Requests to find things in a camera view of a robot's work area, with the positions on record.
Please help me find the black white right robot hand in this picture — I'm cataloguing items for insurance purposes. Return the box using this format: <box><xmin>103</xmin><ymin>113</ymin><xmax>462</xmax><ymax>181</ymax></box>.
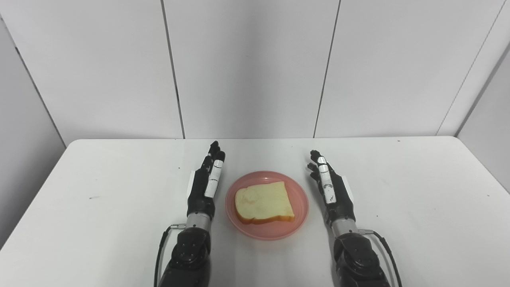
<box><xmin>306</xmin><ymin>150</ymin><xmax>357</xmax><ymax>226</ymax></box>

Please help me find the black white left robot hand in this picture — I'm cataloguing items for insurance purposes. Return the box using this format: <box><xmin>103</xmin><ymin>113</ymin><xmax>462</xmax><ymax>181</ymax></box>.
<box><xmin>186</xmin><ymin>140</ymin><xmax>226</xmax><ymax>220</ymax></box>

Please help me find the pink round plate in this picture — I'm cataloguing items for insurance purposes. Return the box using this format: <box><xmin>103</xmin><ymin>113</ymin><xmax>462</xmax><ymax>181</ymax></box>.
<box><xmin>225</xmin><ymin>171</ymin><xmax>310</xmax><ymax>241</ymax></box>

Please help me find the slice of bread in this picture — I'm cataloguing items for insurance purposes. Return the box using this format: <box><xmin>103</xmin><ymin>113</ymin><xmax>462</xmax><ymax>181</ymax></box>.
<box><xmin>234</xmin><ymin>181</ymin><xmax>296</xmax><ymax>225</ymax></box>

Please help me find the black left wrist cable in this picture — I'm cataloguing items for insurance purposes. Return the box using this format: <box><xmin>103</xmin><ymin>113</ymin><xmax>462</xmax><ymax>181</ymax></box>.
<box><xmin>153</xmin><ymin>224</ymin><xmax>187</xmax><ymax>287</ymax></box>

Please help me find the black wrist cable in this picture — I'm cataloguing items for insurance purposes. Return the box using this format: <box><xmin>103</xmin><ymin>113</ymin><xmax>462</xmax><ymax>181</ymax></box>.
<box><xmin>153</xmin><ymin>224</ymin><xmax>187</xmax><ymax>287</ymax></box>
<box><xmin>358</xmin><ymin>229</ymin><xmax>403</xmax><ymax>287</ymax></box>

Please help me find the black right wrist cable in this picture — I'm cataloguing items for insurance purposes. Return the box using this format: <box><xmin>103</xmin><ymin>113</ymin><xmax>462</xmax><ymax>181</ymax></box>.
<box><xmin>358</xmin><ymin>229</ymin><xmax>403</xmax><ymax>287</ymax></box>

